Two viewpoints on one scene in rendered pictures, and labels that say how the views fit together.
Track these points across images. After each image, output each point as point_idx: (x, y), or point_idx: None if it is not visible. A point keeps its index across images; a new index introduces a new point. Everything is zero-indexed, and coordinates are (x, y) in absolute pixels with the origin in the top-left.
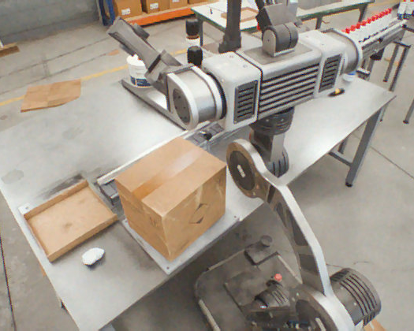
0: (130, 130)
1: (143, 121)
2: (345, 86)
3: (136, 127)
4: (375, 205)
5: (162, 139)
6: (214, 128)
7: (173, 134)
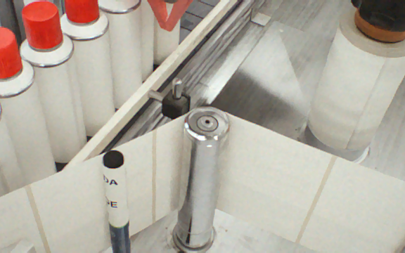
0: None
1: None
2: None
3: None
4: None
5: (320, 13)
6: (190, 20)
7: (307, 31)
